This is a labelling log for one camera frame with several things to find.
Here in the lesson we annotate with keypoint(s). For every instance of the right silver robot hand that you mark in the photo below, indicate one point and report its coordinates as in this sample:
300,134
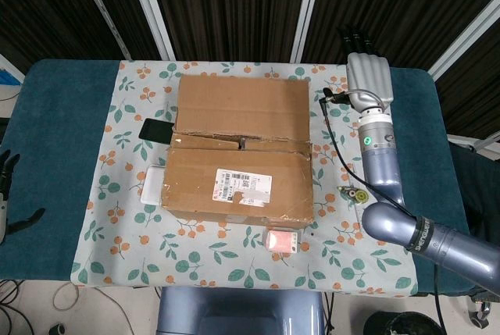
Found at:
369,77

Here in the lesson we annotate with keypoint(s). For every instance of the brown cardboard box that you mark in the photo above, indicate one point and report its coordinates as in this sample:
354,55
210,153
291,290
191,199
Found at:
234,116

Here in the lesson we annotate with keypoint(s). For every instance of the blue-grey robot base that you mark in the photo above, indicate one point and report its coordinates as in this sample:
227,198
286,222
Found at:
234,311

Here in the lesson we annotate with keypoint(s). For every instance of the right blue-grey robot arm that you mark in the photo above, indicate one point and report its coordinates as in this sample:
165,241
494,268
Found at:
379,163

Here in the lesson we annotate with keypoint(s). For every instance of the clear plastic ruler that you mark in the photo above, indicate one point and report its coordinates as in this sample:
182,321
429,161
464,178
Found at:
360,210

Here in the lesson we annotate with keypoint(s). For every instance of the dark fabric storage bin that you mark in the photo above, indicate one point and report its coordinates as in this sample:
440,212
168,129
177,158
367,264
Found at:
476,179

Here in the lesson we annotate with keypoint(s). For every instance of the pink tissue pack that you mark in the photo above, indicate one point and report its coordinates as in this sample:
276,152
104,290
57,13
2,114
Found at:
282,240

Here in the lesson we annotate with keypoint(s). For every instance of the black smartphone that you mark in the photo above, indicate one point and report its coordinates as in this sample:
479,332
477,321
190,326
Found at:
154,131

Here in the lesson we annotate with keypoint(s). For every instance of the white rectangular case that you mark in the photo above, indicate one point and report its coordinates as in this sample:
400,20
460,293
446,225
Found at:
152,186

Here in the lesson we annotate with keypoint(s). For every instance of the black round bin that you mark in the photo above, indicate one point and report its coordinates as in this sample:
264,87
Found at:
402,325

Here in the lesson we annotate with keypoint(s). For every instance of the black caster wheel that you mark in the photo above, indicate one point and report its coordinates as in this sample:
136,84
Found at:
481,315

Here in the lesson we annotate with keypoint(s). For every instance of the floral print tablecloth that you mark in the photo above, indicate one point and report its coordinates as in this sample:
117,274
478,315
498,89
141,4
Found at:
117,233

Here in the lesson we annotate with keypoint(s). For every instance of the teal table cover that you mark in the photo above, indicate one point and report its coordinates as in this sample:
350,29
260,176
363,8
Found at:
58,136

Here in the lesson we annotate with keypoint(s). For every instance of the small black floor object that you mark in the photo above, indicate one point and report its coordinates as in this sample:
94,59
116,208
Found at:
58,329

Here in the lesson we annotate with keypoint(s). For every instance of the slanted white frame post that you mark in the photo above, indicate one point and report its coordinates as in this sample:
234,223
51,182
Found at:
465,44

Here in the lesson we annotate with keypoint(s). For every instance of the wide white frame post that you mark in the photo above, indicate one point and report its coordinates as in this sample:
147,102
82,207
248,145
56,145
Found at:
150,7

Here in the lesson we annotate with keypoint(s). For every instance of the thin white frame post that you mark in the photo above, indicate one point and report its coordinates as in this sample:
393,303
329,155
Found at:
102,7

